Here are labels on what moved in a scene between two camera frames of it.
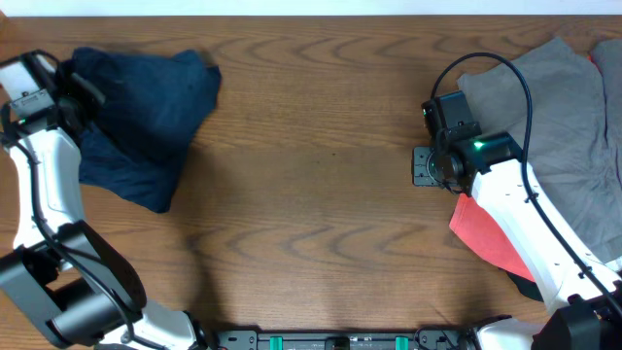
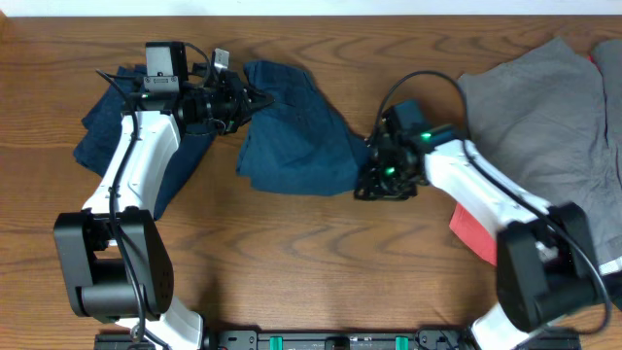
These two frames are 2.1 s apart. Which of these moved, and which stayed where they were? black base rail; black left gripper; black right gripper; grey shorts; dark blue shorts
Moved: black left gripper; dark blue shorts; black right gripper
Stayed: grey shorts; black base rail
